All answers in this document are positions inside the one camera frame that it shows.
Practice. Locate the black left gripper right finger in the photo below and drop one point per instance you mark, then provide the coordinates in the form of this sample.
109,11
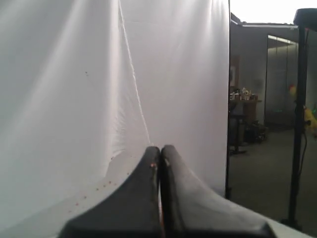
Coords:
191,209

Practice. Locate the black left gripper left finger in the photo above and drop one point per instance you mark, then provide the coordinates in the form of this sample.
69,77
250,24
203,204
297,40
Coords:
132,211

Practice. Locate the cluttered background desk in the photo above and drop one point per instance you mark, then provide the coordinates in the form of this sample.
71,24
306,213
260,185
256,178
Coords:
244,128

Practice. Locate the white backdrop sheet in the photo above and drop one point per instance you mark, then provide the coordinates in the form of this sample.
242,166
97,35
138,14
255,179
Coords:
87,85

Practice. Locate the black backdrop frame pole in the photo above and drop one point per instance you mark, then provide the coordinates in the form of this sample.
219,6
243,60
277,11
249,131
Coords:
228,189

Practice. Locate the black camera stand pole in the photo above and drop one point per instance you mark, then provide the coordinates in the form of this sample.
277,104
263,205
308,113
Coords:
306,20

